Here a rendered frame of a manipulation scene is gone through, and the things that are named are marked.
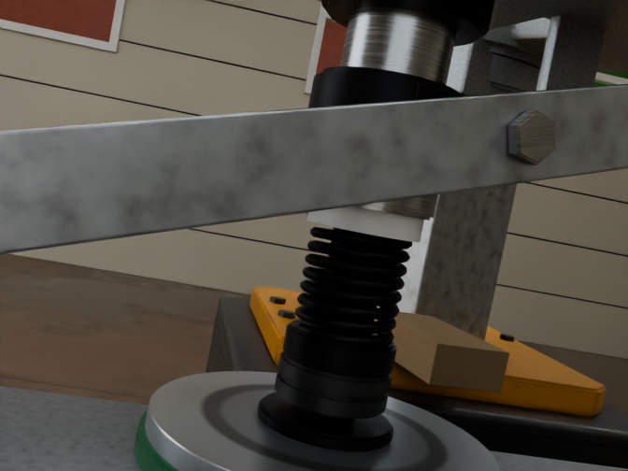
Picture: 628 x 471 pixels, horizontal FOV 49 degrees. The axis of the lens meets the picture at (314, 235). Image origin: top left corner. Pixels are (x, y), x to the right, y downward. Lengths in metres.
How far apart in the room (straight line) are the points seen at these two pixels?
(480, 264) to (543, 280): 5.85
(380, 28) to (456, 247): 0.72
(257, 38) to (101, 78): 1.40
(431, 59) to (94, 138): 0.19
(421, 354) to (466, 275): 0.30
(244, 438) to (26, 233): 0.16
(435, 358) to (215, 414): 0.45
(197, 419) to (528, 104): 0.25
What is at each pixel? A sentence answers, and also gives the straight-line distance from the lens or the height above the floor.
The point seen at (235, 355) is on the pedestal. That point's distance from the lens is 0.96.
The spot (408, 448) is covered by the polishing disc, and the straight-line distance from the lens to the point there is 0.43.
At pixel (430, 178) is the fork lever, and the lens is 0.37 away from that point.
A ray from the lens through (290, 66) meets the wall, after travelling 6.36.
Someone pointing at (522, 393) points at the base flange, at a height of 0.76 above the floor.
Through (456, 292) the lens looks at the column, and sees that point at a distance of 1.11.
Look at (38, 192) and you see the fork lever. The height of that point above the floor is 0.95.
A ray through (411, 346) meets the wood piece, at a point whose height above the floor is 0.81.
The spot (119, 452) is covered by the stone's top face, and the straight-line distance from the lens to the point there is 0.42.
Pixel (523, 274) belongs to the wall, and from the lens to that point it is 6.91.
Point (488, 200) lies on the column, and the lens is 1.14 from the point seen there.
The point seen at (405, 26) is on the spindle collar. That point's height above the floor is 1.07.
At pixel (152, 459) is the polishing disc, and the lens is 0.39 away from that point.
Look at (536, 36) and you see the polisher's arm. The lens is 1.04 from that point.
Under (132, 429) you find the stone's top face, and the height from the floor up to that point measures 0.81.
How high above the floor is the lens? 0.97
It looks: 3 degrees down
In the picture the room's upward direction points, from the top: 11 degrees clockwise
